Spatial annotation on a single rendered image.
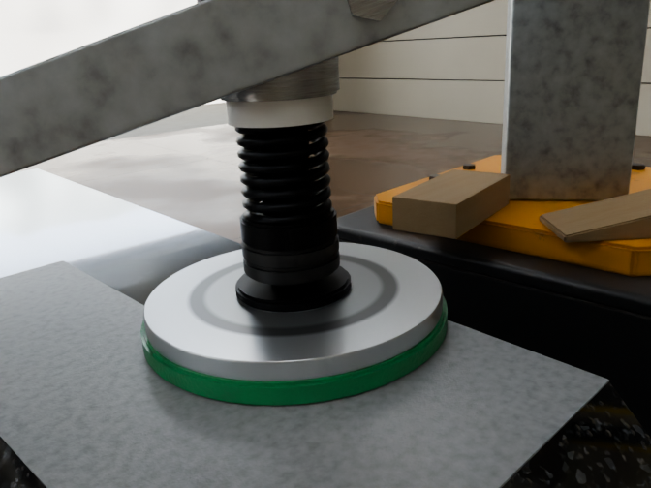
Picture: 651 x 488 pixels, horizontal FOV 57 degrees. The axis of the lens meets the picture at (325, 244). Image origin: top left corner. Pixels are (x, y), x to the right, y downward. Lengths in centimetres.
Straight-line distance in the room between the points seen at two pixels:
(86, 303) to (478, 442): 34
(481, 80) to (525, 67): 667
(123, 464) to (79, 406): 7
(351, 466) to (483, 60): 736
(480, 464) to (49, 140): 29
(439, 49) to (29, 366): 771
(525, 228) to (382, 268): 46
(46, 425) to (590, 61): 87
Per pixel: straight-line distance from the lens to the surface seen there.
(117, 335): 47
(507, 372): 39
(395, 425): 34
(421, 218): 85
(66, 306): 54
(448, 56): 793
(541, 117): 101
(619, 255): 85
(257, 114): 37
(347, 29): 34
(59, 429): 38
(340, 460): 31
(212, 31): 35
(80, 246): 70
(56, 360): 45
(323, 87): 38
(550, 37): 100
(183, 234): 69
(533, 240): 89
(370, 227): 103
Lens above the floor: 105
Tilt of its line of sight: 19 degrees down
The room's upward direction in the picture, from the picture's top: 3 degrees counter-clockwise
